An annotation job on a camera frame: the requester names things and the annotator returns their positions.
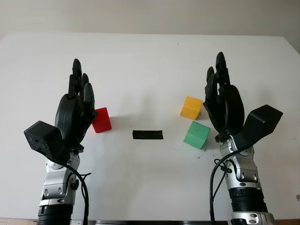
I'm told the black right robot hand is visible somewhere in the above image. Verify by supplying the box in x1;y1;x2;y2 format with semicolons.
202;52;246;142

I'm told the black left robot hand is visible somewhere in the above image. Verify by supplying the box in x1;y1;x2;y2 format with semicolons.
54;58;98;152

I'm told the red block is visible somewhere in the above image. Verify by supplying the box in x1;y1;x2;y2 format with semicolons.
90;107;112;134

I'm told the yellow block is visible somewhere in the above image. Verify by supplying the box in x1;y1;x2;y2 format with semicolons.
180;96;203;120

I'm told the green block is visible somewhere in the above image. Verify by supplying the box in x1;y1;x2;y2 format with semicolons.
183;120;210;150

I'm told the black tape strip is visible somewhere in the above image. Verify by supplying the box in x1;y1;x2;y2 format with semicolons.
132;129;164;141

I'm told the dark robot torso edge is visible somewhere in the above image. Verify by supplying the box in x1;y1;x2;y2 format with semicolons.
93;220;229;225

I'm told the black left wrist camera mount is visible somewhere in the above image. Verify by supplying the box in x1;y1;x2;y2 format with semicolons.
23;120;71;162

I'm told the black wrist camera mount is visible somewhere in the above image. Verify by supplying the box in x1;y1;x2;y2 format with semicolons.
23;120;71;162
234;104;284;149

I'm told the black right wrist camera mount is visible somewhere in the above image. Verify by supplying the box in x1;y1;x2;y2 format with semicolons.
234;104;284;149

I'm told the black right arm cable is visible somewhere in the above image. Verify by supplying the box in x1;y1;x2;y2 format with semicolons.
209;140;256;225

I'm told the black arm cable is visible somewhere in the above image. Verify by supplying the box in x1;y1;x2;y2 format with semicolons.
46;156;92;225
209;140;256;225

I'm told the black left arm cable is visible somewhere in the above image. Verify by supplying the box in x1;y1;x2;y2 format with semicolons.
46;156;92;225

